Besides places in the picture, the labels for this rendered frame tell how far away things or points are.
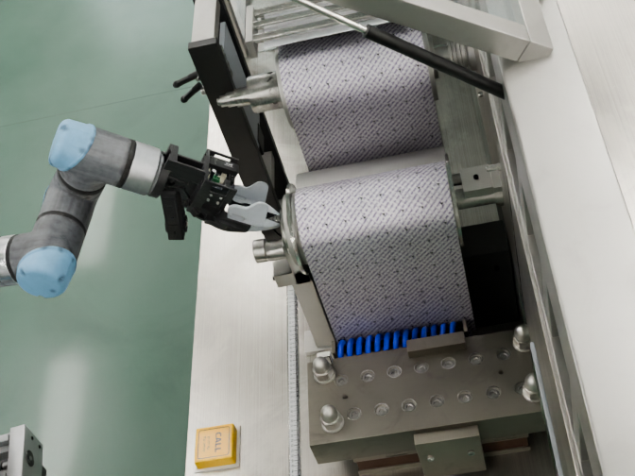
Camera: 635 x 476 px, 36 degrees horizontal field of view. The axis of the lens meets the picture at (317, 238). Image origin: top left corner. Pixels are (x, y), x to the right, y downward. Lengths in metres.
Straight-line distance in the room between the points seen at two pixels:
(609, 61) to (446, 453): 0.64
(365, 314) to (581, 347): 0.82
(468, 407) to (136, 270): 2.03
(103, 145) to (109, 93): 2.78
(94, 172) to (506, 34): 0.65
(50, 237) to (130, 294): 1.92
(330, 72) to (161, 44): 2.81
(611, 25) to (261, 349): 0.87
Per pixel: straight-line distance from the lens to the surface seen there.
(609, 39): 1.50
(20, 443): 2.15
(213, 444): 1.78
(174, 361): 3.13
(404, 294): 1.61
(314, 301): 1.74
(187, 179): 1.49
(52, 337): 3.39
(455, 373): 1.62
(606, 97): 1.40
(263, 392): 1.83
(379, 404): 1.61
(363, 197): 1.50
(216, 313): 1.98
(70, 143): 1.46
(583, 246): 0.93
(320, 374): 1.63
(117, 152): 1.47
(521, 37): 1.11
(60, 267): 1.44
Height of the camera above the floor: 2.37
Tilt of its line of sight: 46 degrees down
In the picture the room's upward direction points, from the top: 19 degrees counter-clockwise
